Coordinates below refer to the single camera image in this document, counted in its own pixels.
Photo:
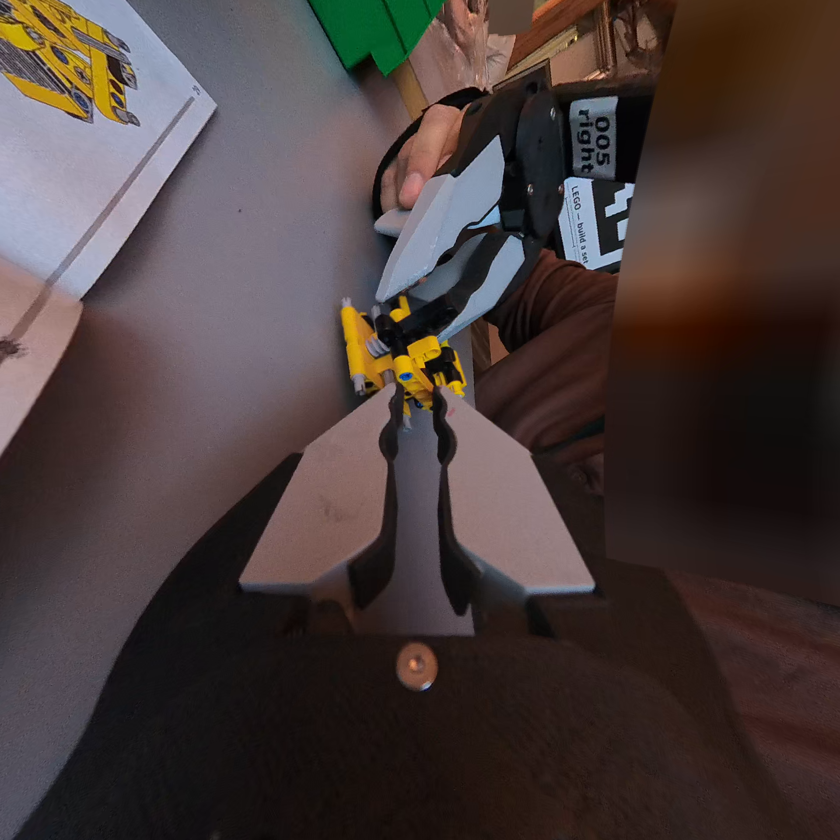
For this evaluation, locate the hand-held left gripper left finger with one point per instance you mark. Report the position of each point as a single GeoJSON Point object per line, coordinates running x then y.
{"type": "Point", "coordinates": [315, 512]}

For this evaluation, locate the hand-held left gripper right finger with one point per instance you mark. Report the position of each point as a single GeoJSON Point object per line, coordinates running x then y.
{"type": "Point", "coordinates": [512, 518]}

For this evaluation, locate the person's right hand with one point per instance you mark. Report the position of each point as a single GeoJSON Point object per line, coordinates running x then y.
{"type": "Point", "coordinates": [423, 148]}

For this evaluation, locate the wooden shelf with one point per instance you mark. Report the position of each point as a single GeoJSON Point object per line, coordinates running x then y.
{"type": "Point", "coordinates": [571, 33]}

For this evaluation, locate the lego instruction booklet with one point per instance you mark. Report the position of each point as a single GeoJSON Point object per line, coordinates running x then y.
{"type": "Point", "coordinates": [85, 170]}

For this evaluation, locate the green plastic box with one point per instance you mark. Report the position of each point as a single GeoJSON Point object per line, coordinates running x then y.
{"type": "Point", "coordinates": [367, 26]}

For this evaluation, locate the clear plastic bag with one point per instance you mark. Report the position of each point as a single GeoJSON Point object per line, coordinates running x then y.
{"type": "Point", "coordinates": [459, 46]}

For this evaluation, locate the yellow and black lego model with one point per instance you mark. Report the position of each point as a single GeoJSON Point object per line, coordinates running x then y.
{"type": "Point", "coordinates": [394, 364]}

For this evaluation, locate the person's right forearm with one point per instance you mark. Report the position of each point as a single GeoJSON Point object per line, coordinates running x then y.
{"type": "Point", "coordinates": [558, 308]}

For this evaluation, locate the yellow wooden strip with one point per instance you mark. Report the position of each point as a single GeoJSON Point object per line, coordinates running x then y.
{"type": "Point", "coordinates": [410, 92]}

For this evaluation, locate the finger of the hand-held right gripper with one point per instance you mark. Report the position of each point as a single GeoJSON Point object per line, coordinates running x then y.
{"type": "Point", "coordinates": [439, 223]}
{"type": "Point", "coordinates": [500, 275]}

